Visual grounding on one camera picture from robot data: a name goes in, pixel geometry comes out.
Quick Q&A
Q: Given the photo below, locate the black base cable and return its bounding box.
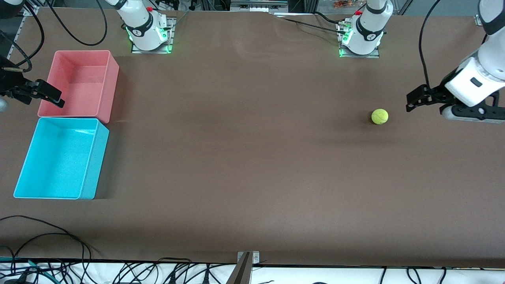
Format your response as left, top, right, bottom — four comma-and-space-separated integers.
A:
282, 11, 348, 34

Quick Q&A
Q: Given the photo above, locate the black looping arm cable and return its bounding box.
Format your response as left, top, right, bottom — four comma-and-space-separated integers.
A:
47, 0, 108, 45

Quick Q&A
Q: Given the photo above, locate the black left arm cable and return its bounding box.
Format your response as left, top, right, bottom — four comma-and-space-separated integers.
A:
419, 0, 443, 90

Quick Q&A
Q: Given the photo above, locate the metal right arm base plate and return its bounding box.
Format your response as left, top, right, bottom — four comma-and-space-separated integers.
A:
131, 17, 176, 54

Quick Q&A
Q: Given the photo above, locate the aluminium table edge rail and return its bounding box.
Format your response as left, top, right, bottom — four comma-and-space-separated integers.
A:
7, 6, 41, 58

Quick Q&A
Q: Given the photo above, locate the yellow tennis ball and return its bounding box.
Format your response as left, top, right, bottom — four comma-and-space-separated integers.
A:
371, 108, 389, 125

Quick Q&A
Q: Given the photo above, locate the pink plastic bin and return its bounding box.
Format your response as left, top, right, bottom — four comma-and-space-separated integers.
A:
37, 50, 120, 123

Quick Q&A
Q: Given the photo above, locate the small metal bracket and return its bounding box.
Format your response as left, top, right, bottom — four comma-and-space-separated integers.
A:
237, 251, 260, 265

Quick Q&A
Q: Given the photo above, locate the long black cable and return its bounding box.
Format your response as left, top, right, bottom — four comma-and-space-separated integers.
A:
0, 215, 94, 273

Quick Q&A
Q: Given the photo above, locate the teal cable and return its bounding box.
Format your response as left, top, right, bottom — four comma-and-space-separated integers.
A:
0, 257, 54, 283

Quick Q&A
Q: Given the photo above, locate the black camera pole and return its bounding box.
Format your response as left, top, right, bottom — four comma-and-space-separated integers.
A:
226, 252, 253, 284

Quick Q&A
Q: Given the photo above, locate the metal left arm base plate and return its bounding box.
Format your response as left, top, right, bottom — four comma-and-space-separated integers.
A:
338, 20, 381, 59

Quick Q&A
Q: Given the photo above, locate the silver aluminium rail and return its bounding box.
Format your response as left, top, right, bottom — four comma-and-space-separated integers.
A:
230, 0, 288, 11

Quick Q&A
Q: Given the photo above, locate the blue plastic bin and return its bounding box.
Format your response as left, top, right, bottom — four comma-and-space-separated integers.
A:
13, 117, 110, 200

